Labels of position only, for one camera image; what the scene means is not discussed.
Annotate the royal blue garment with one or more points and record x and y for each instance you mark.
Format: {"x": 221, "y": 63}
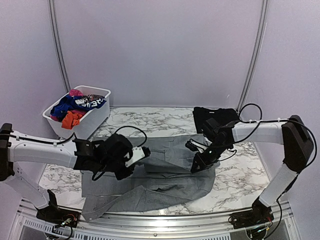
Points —
{"x": 65, "y": 104}

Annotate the orange garment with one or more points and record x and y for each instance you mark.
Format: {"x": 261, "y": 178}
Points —
{"x": 71, "y": 119}

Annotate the blue white printed garment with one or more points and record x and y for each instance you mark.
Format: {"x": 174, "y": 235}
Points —
{"x": 88, "y": 102}

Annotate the aluminium frame post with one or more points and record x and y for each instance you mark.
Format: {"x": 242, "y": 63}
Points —
{"x": 57, "y": 44}
{"x": 258, "y": 42}

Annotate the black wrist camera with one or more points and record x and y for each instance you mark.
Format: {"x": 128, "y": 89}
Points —
{"x": 209, "y": 129}
{"x": 118, "y": 147}

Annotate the grey garment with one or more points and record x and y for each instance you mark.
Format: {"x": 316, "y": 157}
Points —
{"x": 163, "y": 180}

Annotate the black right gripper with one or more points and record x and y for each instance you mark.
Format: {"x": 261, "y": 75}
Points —
{"x": 203, "y": 163}

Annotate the right aluminium frame post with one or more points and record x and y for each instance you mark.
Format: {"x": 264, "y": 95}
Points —
{"x": 258, "y": 42}

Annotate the aluminium front rail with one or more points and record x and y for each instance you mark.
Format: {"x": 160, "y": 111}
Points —
{"x": 113, "y": 226}

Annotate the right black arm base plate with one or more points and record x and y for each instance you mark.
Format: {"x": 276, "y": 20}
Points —
{"x": 245, "y": 219}

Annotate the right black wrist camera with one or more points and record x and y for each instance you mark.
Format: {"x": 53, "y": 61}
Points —
{"x": 209, "y": 129}

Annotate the black trousers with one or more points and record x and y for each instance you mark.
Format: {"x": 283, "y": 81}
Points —
{"x": 222, "y": 116}

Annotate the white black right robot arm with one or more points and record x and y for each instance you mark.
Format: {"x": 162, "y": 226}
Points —
{"x": 297, "y": 140}

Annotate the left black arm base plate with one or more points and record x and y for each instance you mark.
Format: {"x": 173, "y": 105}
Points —
{"x": 58, "y": 216}

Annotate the left aluminium frame post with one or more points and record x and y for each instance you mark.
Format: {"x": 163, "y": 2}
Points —
{"x": 57, "y": 44}

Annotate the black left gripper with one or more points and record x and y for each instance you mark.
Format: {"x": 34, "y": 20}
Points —
{"x": 120, "y": 175}

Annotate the white plastic laundry basket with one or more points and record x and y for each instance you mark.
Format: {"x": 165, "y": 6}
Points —
{"x": 89, "y": 122}

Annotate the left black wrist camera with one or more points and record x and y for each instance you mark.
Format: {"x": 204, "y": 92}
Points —
{"x": 118, "y": 147}

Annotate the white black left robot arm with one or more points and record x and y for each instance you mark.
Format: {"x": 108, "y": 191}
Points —
{"x": 16, "y": 147}

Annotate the pink garment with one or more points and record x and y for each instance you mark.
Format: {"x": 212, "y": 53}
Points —
{"x": 75, "y": 93}

